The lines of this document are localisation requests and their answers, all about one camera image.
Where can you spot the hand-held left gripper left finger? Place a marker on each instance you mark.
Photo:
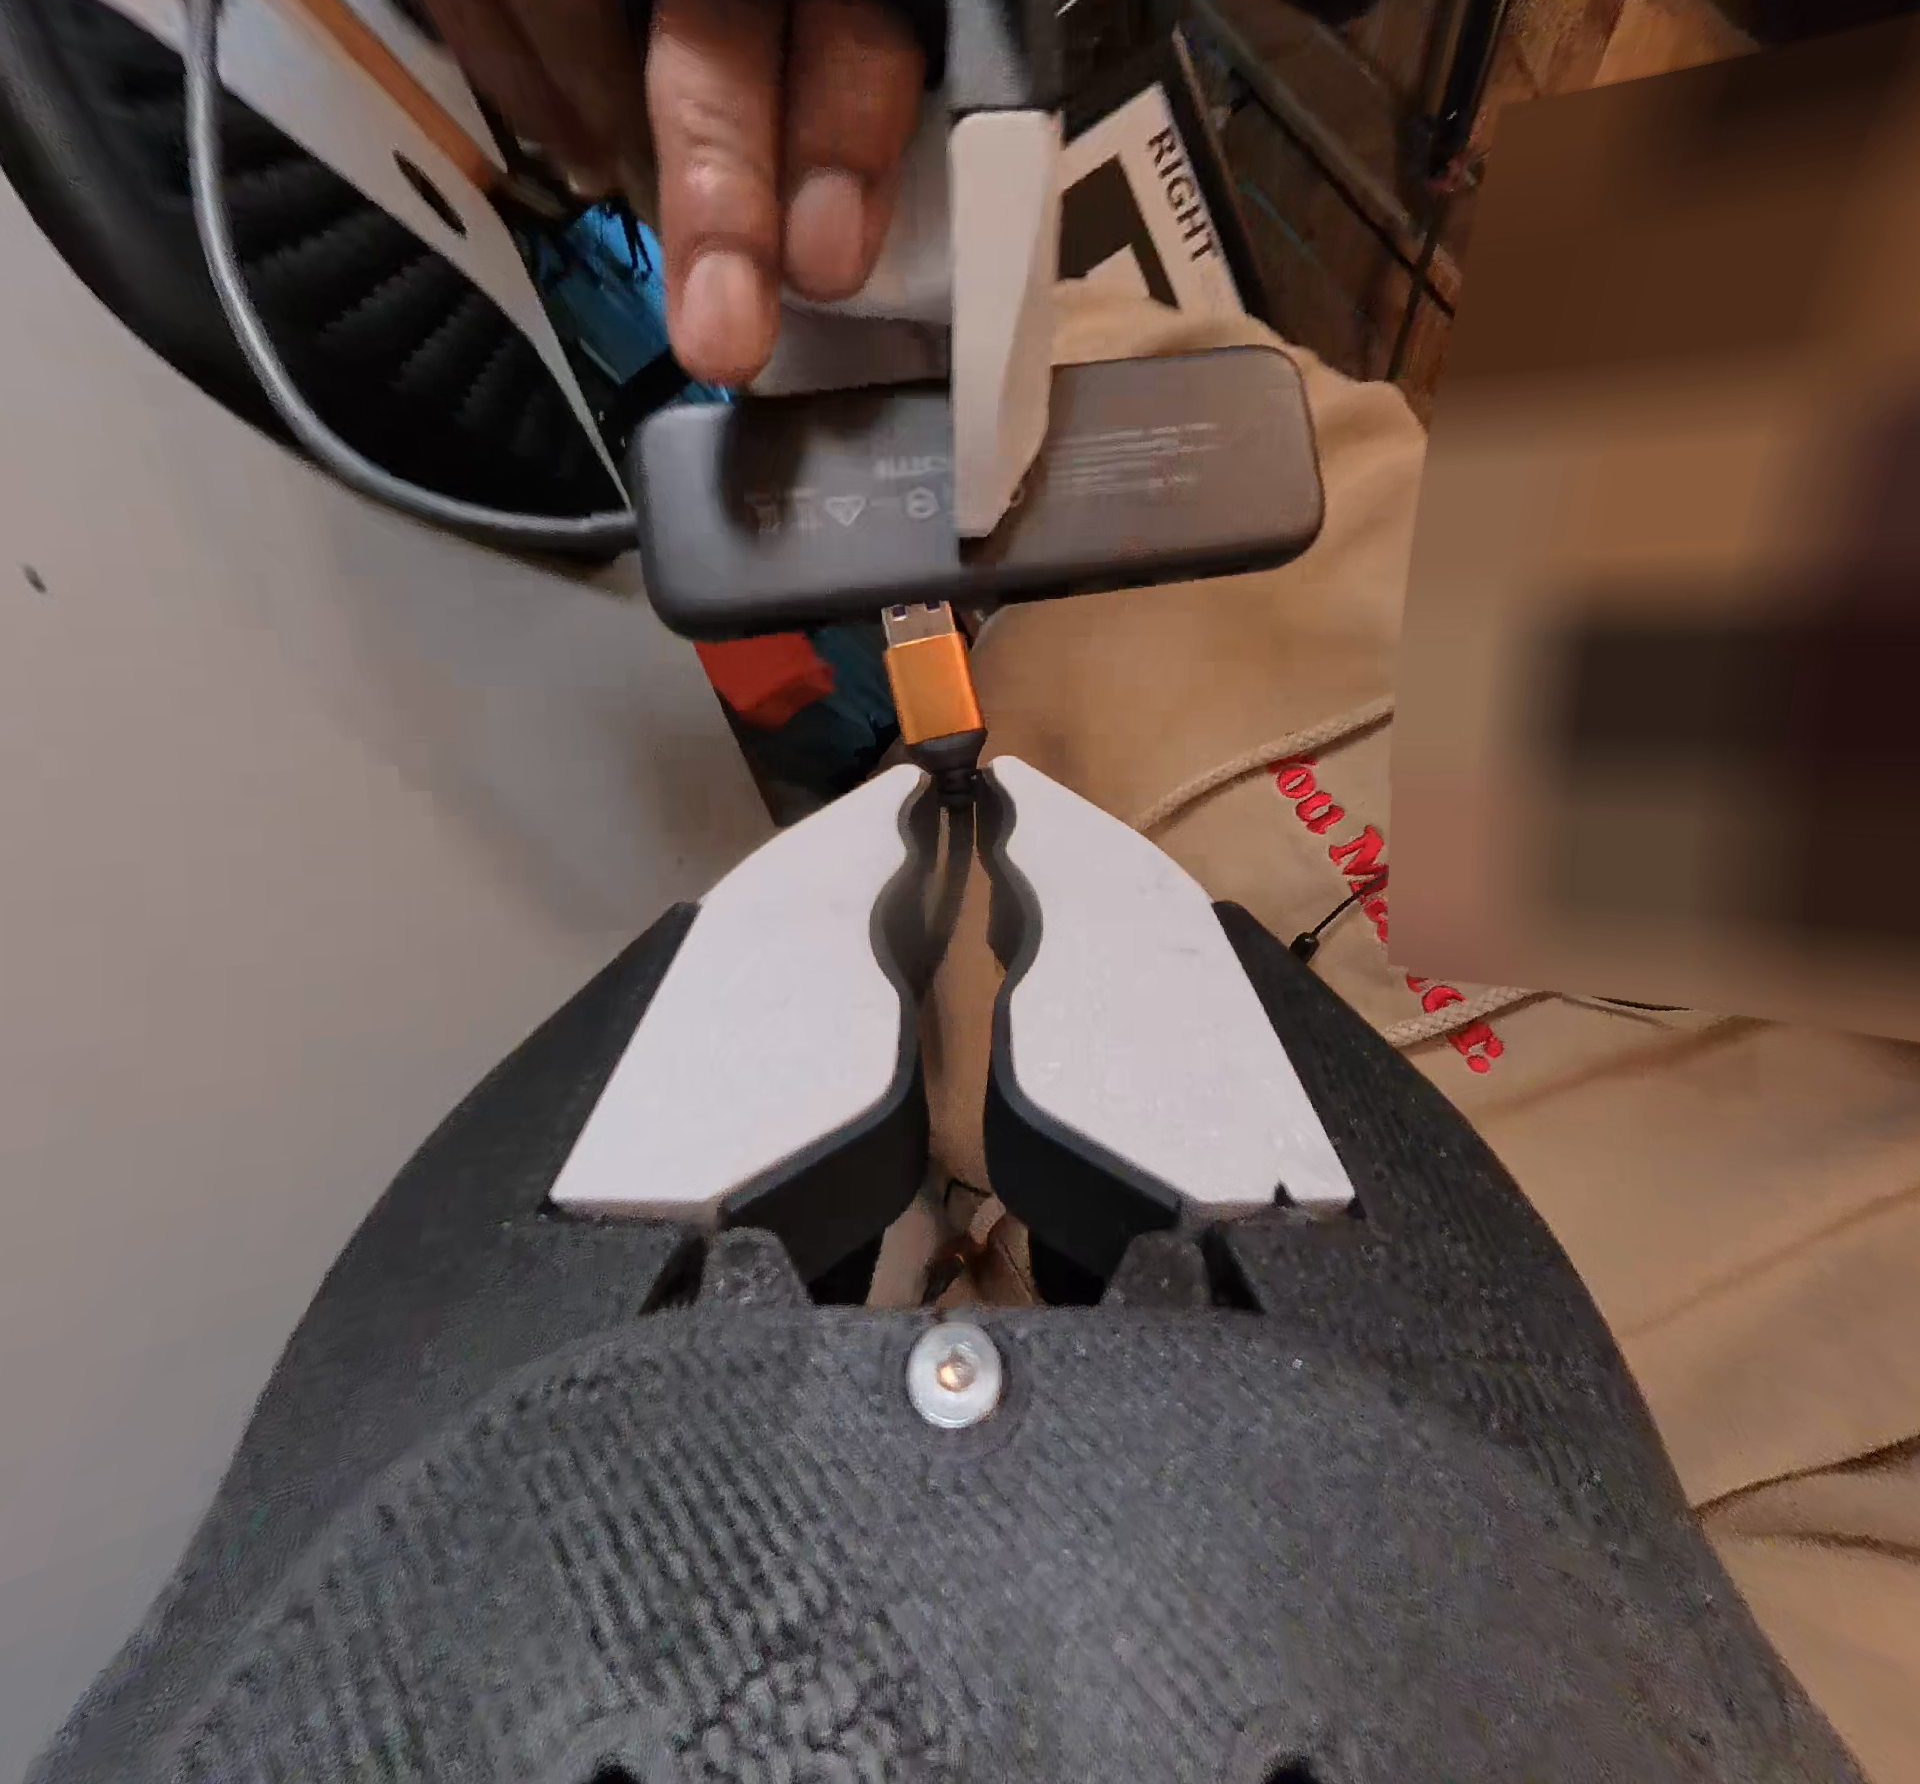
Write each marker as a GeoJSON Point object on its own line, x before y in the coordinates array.
{"type": "Point", "coordinates": [734, 1033]}

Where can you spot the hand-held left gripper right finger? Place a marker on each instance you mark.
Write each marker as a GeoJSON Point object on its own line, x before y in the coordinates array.
{"type": "Point", "coordinates": [1170, 1033]}

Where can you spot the black textured pad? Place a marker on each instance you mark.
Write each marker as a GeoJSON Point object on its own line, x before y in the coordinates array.
{"type": "Point", "coordinates": [343, 298]}

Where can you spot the person's beige hoodie torso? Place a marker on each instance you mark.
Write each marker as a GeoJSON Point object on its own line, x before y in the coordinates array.
{"type": "Point", "coordinates": [1652, 1290]}

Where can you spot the dark grey usb hub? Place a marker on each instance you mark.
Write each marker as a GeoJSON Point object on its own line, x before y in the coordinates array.
{"type": "Point", "coordinates": [1170, 493]}

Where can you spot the person's right hand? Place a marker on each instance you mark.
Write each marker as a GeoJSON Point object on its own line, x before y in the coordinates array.
{"type": "Point", "coordinates": [717, 134]}

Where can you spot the black white marker sign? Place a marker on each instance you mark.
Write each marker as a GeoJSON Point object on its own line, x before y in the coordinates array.
{"type": "Point", "coordinates": [1110, 241]}

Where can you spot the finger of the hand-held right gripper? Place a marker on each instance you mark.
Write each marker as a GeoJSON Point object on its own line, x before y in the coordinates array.
{"type": "Point", "coordinates": [1002, 312]}
{"type": "Point", "coordinates": [886, 351]}

